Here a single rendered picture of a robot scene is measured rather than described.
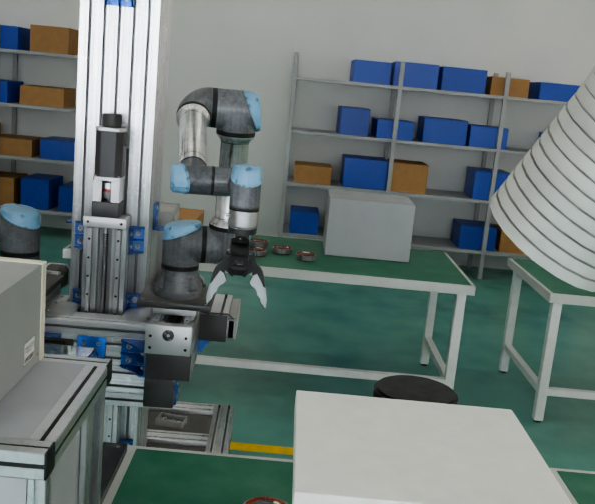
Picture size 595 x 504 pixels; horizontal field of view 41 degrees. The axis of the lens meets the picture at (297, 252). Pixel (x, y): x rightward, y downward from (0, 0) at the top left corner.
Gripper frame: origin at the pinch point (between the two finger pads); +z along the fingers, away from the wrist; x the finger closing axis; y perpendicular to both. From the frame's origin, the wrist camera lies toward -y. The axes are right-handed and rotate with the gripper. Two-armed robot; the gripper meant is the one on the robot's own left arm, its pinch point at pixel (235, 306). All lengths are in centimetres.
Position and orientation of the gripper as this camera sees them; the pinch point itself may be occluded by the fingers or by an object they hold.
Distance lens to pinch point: 202.2
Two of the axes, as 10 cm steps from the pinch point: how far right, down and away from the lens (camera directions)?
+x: -10.0, -0.9, -0.4
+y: -0.2, -2.1, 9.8
